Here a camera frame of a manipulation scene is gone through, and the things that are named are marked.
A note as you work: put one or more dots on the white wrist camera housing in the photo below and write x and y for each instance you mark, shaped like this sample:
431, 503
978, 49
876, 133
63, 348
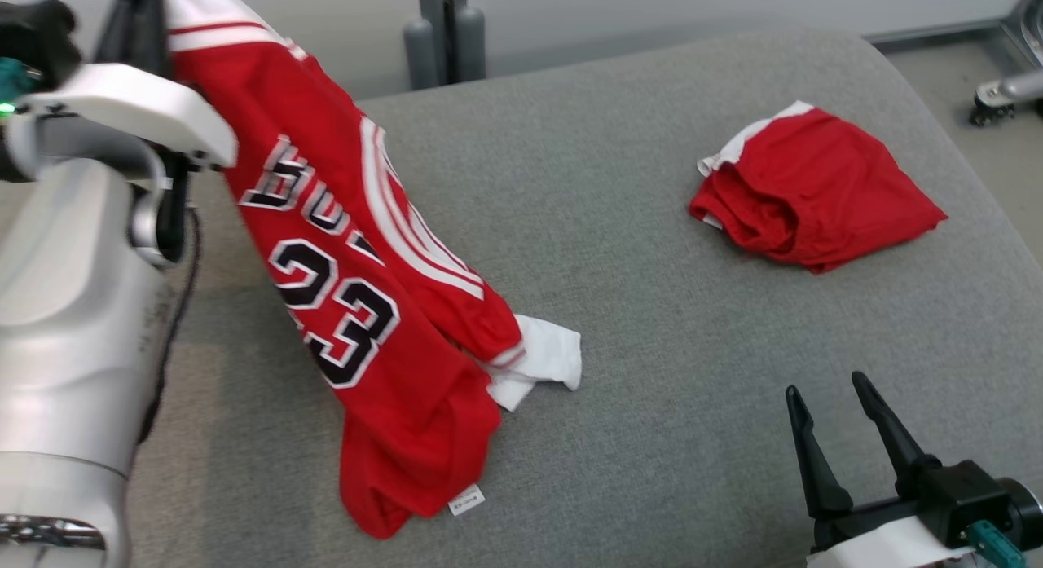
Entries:
880, 548
138, 112

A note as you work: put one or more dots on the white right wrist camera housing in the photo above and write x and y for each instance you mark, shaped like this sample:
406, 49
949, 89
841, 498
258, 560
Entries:
880, 548

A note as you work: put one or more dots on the left robot arm silver white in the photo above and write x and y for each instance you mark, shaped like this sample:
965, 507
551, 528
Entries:
73, 307

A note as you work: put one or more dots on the teal gripper connector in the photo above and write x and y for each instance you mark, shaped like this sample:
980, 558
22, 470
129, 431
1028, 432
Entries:
12, 79
998, 548

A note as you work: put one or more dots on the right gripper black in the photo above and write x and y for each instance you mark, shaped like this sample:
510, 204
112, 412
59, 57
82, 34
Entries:
961, 495

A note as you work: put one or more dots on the grey metal wheeled stand base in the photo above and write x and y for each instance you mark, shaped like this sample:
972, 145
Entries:
1018, 87

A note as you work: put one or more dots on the teal left gripper connector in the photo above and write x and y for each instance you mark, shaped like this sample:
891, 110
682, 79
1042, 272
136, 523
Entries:
12, 79

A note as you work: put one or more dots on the grey metal partition post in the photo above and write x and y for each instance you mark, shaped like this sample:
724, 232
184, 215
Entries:
444, 30

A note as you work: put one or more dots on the teal right gripper connector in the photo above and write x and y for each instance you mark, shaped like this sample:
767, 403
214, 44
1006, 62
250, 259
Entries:
998, 548

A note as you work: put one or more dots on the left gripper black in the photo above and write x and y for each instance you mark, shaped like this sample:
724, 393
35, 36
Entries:
37, 34

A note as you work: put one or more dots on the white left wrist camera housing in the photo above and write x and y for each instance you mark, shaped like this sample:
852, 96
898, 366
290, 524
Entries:
138, 112

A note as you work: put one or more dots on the grey partition base rail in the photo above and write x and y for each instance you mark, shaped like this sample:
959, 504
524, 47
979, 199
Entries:
937, 30

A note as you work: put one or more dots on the red basketball jersey white sleeves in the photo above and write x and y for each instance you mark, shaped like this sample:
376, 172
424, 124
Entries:
407, 389

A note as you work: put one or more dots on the red shorts white stripe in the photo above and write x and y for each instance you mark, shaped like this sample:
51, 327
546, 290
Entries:
815, 193

